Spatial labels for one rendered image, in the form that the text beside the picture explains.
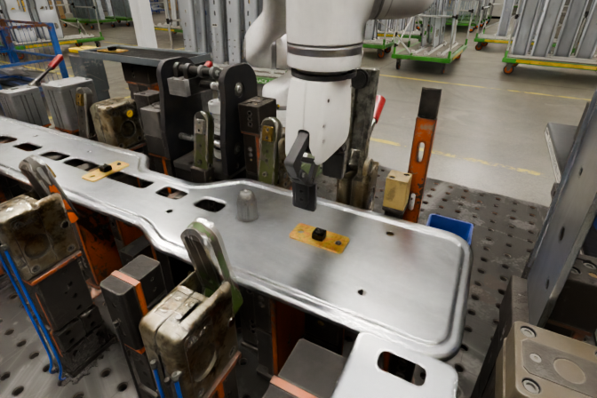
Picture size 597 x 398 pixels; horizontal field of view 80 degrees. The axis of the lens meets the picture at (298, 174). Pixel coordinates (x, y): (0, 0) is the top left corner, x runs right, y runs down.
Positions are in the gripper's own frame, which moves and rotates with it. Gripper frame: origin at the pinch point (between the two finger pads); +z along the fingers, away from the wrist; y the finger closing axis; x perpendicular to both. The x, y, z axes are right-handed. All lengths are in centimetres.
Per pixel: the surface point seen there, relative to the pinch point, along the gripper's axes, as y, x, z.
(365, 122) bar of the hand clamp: -14.0, 1.4, -4.7
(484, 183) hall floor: -236, 33, 112
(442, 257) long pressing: -3.8, 17.0, 8.7
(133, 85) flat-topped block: -30, -72, 2
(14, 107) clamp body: -12, -102, 8
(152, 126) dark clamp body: -15, -50, 6
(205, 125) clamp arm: -12.9, -31.1, 1.4
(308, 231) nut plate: -0.2, -1.6, 8.5
